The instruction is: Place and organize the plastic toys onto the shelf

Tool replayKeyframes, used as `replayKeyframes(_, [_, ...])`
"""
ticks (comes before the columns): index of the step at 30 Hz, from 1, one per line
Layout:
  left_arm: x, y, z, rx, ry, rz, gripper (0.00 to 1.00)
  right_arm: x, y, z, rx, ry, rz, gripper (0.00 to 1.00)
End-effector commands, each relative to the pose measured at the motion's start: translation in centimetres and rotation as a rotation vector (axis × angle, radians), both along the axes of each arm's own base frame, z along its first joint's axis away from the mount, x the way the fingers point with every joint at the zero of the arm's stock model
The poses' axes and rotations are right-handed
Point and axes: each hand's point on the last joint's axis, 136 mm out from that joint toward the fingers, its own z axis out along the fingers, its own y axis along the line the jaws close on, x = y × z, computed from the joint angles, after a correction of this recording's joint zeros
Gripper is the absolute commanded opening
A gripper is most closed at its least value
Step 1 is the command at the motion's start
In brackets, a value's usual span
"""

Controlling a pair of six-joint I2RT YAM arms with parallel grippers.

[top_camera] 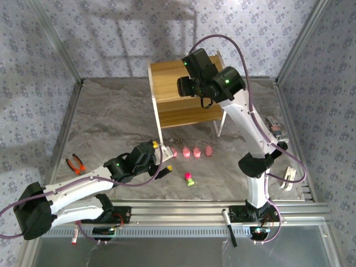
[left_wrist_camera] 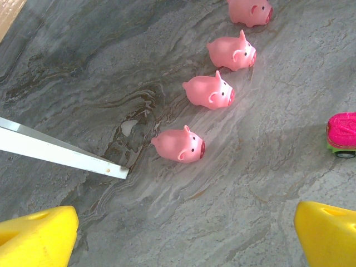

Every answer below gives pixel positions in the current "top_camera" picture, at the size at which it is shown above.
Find orange black pliers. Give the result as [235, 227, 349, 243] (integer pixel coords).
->
[65, 153, 86, 176]

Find black controller board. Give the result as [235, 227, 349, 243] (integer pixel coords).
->
[92, 226, 115, 241]
[249, 226, 270, 241]

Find dark striped packet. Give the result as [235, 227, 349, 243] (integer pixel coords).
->
[264, 115, 290, 144]

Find grey metal sheet panel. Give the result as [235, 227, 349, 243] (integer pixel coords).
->
[33, 236, 339, 267]

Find white red marker pen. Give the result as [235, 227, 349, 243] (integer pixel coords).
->
[71, 224, 80, 246]

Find black silver marker pen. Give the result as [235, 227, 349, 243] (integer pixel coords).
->
[221, 209, 239, 248]

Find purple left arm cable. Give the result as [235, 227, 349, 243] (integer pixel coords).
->
[0, 144, 165, 245]

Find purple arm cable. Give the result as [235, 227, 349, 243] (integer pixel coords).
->
[0, 144, 165, 245]
[187, 33, 308, 245]

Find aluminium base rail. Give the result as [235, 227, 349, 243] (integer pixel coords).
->
[111, 199, 331, 225]

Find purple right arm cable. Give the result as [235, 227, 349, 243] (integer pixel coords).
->
[187, 33, 308, 245]

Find wooden shelf with white frame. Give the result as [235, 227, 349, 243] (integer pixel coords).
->
[146, 50, 234, 144]

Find grey slotted cable duct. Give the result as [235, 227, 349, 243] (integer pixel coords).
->
[41, 224, 253, 239]

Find aluminium frame side rail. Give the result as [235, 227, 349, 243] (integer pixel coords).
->
[274, 80, 344, 267]
[21, 80, 85, 267]

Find aluminium frame post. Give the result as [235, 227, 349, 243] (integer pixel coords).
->
[274, 0, 331, 84]
[27, 0, 85, 84]

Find white plastic bracket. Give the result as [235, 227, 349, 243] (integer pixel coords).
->
[280, 166, 298, 191]

